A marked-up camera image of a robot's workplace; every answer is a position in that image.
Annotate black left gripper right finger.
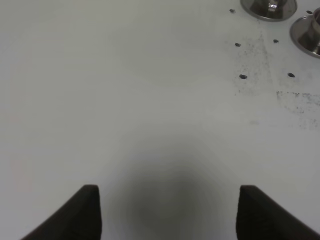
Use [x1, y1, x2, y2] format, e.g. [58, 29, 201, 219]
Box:
[236, 185, 320, 240]

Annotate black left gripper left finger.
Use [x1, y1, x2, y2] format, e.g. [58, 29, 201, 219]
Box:
[23, 184, 102, 240]

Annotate near steel saucer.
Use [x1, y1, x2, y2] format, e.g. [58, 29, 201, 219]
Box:
[289, 15, 320, 59]

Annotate steel saucer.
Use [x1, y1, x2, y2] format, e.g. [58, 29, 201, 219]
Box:
[240, 0, 298, 22]
[289, 15, 320, 59]

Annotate far steel saucer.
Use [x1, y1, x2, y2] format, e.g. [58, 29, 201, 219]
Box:
[240, 0, 298, 22]

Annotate near steel teacup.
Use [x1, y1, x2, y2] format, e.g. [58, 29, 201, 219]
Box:
[301, 8, 320, 55]

